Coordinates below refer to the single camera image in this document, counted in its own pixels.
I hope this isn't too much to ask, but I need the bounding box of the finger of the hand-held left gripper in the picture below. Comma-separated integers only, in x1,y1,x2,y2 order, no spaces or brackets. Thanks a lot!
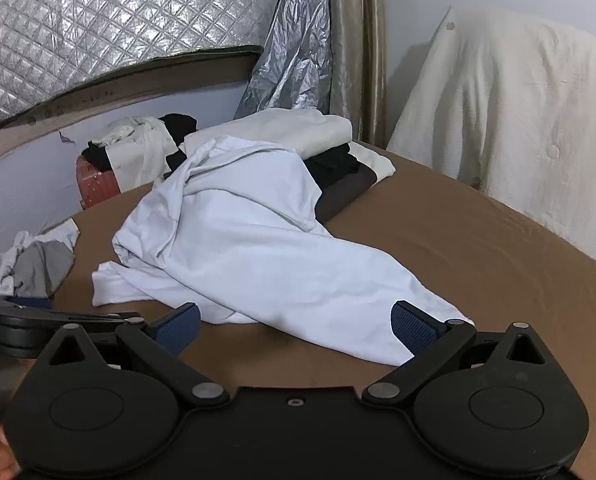
5,297,54,310
0,309,144,329

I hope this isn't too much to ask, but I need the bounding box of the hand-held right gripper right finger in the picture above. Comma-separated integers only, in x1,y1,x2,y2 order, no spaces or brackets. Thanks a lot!
362,300,549,407

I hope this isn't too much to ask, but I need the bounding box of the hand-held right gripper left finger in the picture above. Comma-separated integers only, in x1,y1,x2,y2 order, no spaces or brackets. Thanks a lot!
38,302,230,408

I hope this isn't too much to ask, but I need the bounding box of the white t-shirt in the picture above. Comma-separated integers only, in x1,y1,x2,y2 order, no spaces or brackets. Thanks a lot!
92,136,475,367

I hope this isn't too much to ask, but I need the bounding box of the grey and white clothes pile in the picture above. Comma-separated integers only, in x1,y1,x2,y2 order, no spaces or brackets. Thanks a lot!
0,218,81,298

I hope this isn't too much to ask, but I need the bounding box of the grey crumpled garment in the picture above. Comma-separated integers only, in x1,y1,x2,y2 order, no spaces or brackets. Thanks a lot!
14,240,76,299

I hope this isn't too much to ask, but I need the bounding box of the red basket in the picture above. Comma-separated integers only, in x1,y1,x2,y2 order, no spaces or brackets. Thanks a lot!
76,155,122,212

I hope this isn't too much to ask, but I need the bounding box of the white crumpled shirt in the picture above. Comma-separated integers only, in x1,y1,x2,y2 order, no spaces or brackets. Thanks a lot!
90,116,179,194

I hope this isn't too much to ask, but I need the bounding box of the cream folded cloth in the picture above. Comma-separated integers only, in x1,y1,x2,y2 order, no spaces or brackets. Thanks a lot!
349,141,397,182

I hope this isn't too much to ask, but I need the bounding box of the black folded garment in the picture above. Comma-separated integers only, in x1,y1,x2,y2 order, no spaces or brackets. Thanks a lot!
302,142,365,179

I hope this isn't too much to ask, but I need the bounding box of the cream fleece blanket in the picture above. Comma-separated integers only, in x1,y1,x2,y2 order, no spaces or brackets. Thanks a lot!
386,5,596,264

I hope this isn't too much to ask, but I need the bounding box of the brown window sill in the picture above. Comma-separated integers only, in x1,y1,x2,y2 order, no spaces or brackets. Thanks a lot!
0,51,259,162

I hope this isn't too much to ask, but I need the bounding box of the beige curtain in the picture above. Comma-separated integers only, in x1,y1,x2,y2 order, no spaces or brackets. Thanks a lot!
324,0,389,149

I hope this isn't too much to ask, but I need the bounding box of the quilted silver insulation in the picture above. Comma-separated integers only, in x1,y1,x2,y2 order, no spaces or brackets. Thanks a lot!
0,0,299,137

